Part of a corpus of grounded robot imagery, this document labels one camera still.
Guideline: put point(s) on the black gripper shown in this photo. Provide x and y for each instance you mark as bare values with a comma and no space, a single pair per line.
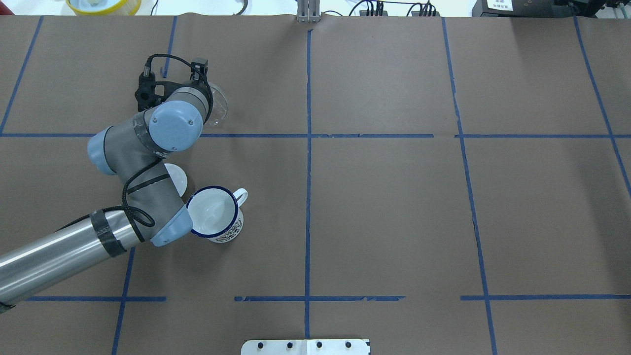
200,69

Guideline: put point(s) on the clear glass funnel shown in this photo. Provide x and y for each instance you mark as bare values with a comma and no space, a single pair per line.
220,107

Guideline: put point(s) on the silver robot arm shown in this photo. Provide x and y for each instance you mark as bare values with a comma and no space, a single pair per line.
170,119

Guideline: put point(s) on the yellow tape roll with dish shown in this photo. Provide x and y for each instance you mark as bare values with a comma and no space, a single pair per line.
104,7

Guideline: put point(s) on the white enamel mug blue rim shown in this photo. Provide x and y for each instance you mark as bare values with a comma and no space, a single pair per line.
216,213

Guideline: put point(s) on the black box device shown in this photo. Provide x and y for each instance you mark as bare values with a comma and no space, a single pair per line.
513,8

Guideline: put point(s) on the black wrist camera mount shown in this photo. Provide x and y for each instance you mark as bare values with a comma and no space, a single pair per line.
150,92

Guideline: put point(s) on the aluminium frame post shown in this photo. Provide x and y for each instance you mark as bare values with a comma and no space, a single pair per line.
308,11

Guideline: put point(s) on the white pedestal column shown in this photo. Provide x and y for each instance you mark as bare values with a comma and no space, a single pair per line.
307,347

